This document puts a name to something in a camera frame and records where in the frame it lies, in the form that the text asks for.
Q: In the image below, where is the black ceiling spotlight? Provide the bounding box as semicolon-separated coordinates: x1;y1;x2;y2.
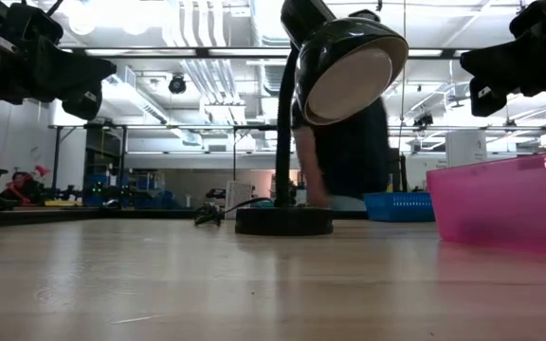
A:
168;73;188;95

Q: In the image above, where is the black lamp power cord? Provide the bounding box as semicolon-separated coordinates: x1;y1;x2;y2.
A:
192;196;279;227

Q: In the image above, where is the person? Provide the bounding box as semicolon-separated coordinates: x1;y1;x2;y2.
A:
290;97;393;212

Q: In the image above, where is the small blue plastic basket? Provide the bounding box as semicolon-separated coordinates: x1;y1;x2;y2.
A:
362;190;436;223

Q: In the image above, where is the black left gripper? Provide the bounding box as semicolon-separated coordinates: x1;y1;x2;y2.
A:
0;0;118;122

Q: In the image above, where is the white printed box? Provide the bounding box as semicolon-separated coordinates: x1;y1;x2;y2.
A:
225;179;255;220

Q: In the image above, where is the pink plastic bin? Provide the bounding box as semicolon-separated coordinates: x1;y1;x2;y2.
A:
426;150;546;260

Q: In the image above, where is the white background cabinet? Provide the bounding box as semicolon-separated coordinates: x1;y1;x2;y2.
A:
445;130;487;168

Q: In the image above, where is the person's hand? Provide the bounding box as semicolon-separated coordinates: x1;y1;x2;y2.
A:
306;182;334;209

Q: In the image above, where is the red background object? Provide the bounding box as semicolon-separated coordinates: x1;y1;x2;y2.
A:
0;164;51;206

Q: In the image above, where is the black gooseneck desk lamp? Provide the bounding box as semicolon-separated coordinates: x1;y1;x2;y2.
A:
233;0;410;237

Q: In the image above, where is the black overhead frame bar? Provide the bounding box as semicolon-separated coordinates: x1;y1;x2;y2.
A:
64;45;468;60

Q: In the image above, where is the person's forearm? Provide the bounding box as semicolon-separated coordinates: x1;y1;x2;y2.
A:
293;125;326;190

